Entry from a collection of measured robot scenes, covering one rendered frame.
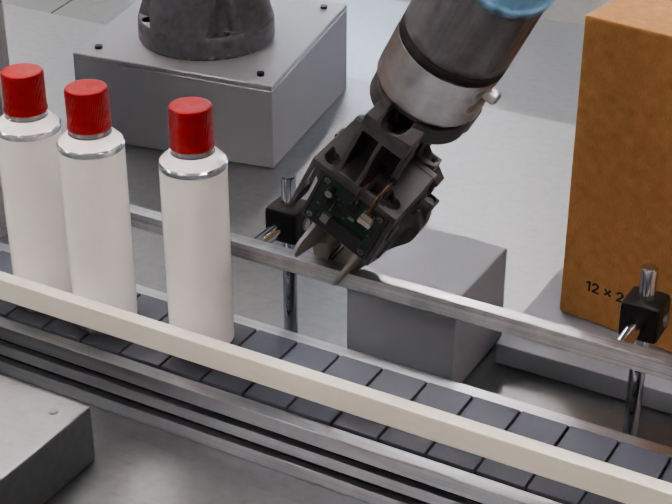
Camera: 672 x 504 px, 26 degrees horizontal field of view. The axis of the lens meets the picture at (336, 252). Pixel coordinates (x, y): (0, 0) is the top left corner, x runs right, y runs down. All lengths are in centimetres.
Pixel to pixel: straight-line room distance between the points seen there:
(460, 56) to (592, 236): 36
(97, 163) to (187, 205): 8
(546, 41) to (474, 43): 102
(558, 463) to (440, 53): 29
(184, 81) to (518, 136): 38
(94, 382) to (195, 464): 12
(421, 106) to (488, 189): 59
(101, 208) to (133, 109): 48
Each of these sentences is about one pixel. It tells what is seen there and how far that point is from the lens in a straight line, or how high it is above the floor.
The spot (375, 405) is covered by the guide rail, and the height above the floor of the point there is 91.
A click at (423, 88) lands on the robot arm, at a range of 92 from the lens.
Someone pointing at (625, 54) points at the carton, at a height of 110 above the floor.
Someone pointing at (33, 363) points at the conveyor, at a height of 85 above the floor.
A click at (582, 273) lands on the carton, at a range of 124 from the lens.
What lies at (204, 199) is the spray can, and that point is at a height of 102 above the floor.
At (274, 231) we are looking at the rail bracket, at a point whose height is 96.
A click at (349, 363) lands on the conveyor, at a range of 114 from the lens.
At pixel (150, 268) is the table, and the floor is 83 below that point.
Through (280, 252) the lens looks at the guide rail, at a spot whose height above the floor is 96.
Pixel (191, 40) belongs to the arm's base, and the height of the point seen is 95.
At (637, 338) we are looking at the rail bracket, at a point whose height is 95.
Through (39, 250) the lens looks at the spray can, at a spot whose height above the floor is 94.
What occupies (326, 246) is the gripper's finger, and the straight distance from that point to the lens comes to 111.
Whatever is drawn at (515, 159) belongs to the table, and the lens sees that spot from 158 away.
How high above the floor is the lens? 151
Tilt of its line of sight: 29 degrees down
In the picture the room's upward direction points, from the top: straight up
